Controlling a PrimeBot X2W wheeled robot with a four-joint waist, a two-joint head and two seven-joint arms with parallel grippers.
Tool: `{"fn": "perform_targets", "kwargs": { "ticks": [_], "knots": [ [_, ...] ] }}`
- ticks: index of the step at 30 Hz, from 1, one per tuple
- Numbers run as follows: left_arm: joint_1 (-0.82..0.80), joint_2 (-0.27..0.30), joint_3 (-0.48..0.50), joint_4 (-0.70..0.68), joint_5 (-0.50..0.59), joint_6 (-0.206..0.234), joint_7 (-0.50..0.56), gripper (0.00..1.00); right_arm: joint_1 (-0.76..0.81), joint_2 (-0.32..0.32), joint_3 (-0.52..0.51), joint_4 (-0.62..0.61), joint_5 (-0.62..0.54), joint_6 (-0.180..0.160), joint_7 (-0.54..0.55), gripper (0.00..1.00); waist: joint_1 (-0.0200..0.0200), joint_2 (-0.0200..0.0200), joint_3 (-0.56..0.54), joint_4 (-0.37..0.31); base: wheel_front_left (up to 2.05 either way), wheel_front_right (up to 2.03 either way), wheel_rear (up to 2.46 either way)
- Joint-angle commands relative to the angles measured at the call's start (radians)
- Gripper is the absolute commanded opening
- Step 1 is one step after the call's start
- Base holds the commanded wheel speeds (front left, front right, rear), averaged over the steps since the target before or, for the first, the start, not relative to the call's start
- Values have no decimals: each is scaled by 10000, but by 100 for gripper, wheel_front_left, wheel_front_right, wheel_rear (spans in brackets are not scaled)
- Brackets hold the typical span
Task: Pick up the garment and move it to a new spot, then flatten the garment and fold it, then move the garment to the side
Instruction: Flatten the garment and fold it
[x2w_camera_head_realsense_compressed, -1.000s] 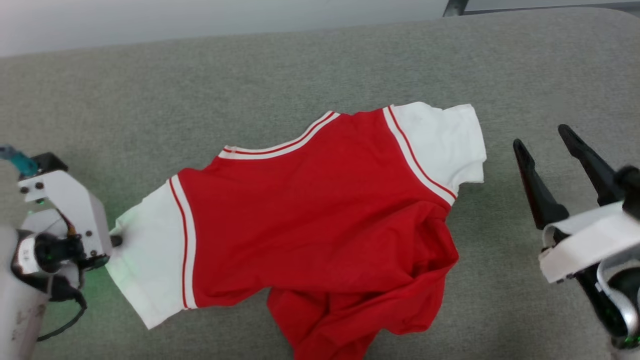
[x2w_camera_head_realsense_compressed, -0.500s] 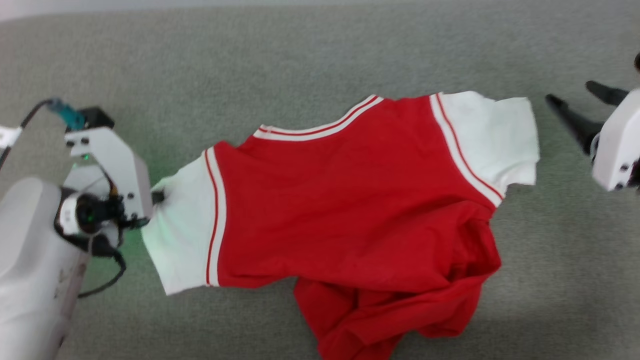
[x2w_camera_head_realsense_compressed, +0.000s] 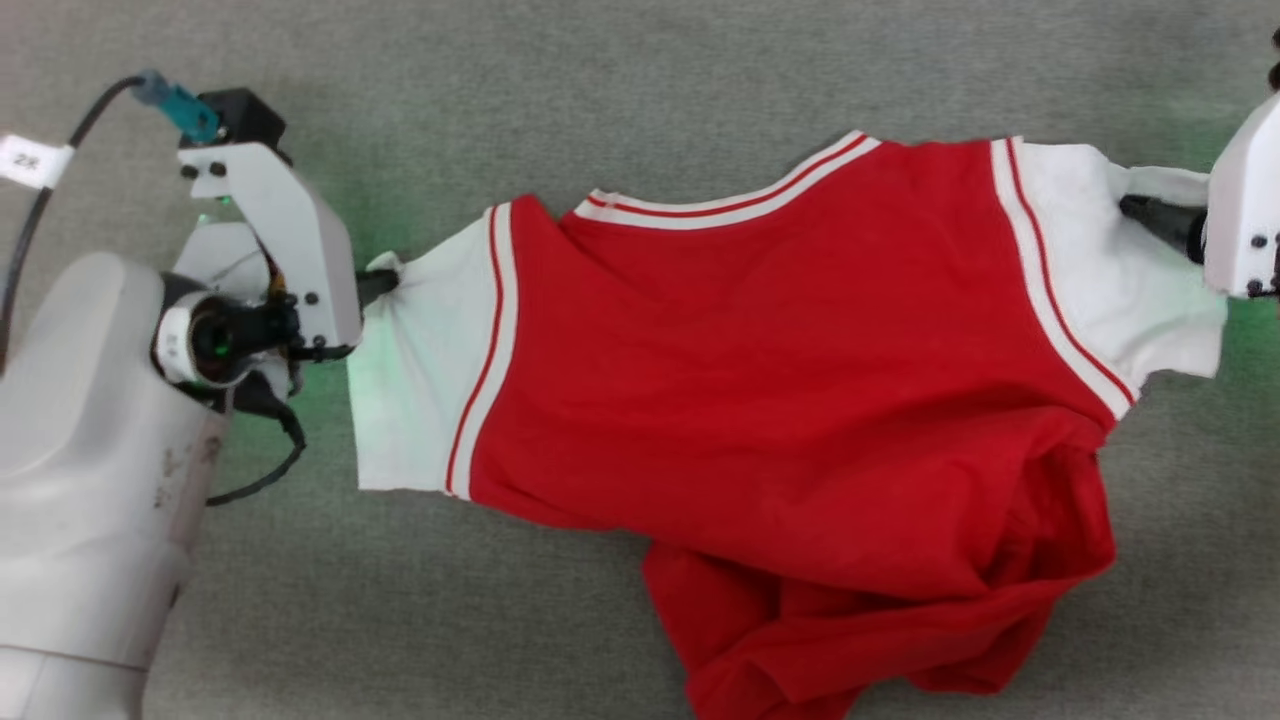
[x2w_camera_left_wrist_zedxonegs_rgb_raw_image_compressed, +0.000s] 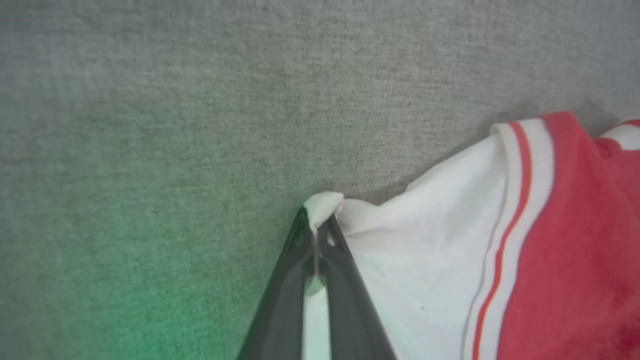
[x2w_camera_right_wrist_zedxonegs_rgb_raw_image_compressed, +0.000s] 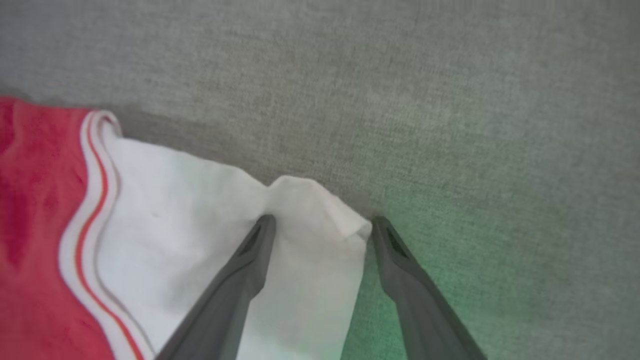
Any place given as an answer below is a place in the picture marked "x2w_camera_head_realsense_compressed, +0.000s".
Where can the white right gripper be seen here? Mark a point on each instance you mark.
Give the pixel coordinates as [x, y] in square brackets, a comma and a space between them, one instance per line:
[1245, 210]

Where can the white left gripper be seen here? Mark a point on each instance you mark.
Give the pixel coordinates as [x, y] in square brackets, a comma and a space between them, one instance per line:
[300, 240]

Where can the red white short-sleeved shirt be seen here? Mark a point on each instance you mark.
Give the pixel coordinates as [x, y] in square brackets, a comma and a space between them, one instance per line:
[760, 380]

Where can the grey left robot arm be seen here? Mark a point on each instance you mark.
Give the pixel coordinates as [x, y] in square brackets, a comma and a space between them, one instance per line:
[80, 480]

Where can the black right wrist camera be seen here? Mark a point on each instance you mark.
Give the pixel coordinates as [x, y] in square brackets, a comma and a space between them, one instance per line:
[1276, 70]

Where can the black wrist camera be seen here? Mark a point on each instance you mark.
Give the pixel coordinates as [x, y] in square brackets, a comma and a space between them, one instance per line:
[245, 115]
[1276, 70]

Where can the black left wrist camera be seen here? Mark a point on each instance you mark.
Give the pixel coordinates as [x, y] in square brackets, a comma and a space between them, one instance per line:
[245, 115]

